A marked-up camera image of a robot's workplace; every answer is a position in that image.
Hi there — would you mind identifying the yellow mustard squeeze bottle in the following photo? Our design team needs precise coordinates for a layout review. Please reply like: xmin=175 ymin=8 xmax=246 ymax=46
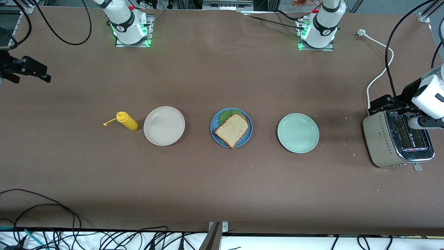
xmin=103 ymin=111 xmax=139 ymax=131

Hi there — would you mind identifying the brown bread slice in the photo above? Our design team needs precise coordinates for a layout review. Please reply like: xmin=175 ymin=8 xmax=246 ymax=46
xmin=214 ymin=113 xmax=250 ymax=149

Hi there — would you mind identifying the green lettuce leaf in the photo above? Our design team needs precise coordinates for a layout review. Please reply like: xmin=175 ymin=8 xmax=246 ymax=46
xmin=218 ymin=110 xmax=242 ymax=136

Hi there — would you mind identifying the pale green round plate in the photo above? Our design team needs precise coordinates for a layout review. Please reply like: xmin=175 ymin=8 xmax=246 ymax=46
xmin=277 ymin=113 xmax=320 ymax=154

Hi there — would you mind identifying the beige round plate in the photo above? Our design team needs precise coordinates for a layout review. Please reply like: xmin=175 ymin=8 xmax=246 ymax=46
xmin=143 ymin=106 xmax=186 ymax=146

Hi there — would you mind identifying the blue round plate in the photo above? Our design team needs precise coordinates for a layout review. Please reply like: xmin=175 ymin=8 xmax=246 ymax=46
xmin=210 ymin=107 xmax=253 ymax=148

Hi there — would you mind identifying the beige chrome toaster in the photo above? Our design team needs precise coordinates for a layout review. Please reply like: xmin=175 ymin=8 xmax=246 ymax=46
xmin=362 ymin=103 xmax=436 ymax=172

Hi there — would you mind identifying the brown table cover sheet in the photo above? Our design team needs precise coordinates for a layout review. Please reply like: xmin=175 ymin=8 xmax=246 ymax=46
xmin=0 ymin=6 xmax=444 ymax=237

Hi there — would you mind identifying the grey equipment box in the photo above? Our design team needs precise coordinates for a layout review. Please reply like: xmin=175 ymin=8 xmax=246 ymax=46
xmin=202 ymin=0 xmax=254 ymax=10

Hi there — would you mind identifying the grey metal bar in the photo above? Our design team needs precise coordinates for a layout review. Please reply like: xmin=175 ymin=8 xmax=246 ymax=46
xmin=199 ymin=222 xmax=222 ymax=250

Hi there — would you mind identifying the aluminium frame profile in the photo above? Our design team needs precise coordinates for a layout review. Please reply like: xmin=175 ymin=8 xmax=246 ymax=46
xmin=0 ymin=4 xmax=34 ymax=49
xmin=418 ymin=0 xmax=444 ymax=23

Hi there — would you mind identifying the white toaster power cable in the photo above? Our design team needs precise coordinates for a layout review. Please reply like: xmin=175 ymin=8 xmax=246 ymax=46
xmin=357 ymin=29 xmax=395 ymax=117

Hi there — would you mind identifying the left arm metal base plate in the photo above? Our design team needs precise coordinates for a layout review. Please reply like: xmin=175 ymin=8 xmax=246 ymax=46
xmin=298 ymin=19 xmax=334 ymax=51

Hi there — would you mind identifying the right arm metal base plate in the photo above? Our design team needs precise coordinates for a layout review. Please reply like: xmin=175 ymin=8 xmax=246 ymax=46
xmin=115 ymin=16 xmax=153 ymax=48

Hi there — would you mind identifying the long looped black cable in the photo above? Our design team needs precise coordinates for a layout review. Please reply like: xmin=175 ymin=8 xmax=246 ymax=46
xmin=0 ymin=189 xmax=82 ymax=241

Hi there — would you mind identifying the black base cable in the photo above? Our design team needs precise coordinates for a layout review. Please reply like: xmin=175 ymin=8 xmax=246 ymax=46
xmin=271 ymin=10 xmax=303 ymax=21
xmin=247 ymin=15 xmax=306 ymax=31

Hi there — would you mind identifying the teal cable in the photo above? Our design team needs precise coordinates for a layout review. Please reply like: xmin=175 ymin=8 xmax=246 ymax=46
xmin=0 ymin=226 xmax=47 ymax=250

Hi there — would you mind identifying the silver corner bracket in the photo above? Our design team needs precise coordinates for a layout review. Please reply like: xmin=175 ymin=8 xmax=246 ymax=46
xmin=208 ymin=221 xmax=229 ymax=232

